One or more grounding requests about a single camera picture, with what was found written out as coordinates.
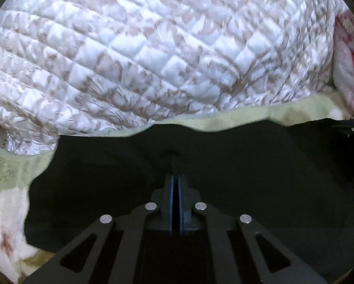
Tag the black pants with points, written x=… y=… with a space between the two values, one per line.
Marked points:
x=106 y=168

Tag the pink floral quilt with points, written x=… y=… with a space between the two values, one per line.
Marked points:
x=347 y=65

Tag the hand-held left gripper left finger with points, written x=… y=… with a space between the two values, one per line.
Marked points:
x=168 y=204

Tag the floral fleece blanket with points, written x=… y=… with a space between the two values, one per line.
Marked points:
x=5 y=183

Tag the white beige quilted blanket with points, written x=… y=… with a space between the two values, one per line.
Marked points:
x=165 y=50

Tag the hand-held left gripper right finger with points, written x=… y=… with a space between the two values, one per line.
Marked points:
x=182 y=204

